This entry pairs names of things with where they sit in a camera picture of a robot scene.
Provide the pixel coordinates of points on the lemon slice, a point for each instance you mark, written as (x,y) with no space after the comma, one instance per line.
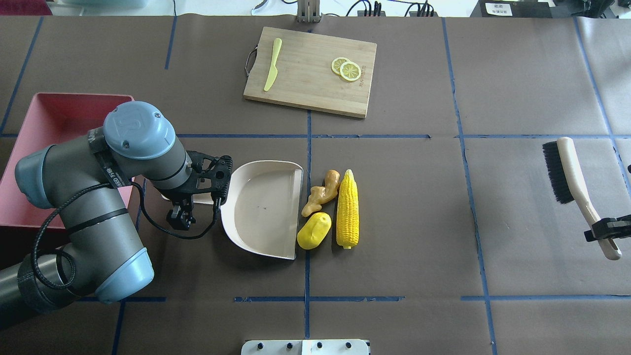
(350,71)
(337,63)

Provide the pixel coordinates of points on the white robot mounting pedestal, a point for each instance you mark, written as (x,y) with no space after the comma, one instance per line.
(307,347)

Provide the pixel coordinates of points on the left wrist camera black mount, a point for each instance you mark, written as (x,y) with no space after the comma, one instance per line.
(209,175)

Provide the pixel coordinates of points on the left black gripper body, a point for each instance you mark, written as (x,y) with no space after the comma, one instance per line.
(179,214)

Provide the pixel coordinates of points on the yellow toy corn cob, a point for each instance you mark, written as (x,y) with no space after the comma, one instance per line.
(348,217)

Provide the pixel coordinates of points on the bamboo cutting board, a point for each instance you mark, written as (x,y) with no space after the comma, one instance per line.
(305,79)

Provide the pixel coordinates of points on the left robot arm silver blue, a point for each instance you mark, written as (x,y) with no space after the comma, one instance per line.
(89,243)

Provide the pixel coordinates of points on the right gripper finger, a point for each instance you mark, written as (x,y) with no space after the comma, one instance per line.
(597,235)
(601,225)

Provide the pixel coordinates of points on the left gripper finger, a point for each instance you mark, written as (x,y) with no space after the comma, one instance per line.
(173,215)
(184,218)

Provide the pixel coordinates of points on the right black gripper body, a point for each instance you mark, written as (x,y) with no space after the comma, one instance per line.
(611,228)

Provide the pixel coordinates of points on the tan toy ginger root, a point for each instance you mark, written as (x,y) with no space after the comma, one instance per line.
(320,195)

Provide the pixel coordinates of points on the lemon slice upper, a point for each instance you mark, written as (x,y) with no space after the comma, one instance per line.
(337,63)

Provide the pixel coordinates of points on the yellow toy potato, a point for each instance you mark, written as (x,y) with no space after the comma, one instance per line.
(314,231)

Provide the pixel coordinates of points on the lemon slice lower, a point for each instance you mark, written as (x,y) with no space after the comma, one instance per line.
(350,71)

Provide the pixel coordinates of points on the beige plastic dustpan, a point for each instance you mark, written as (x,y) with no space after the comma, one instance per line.
(261,212)

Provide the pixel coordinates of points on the black power box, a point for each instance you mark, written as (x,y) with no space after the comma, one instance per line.
(511,8)

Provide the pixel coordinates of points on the aluminium frame post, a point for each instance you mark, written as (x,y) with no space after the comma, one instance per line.
(308,11)

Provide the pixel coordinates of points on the pink cloth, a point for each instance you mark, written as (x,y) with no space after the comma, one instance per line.
(24,8)

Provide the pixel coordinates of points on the cream hand brush black bristles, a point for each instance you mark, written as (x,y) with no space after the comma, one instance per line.
(568,183)

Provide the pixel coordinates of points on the yellow plastic toy knife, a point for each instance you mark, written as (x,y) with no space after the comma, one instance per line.
(273,71)

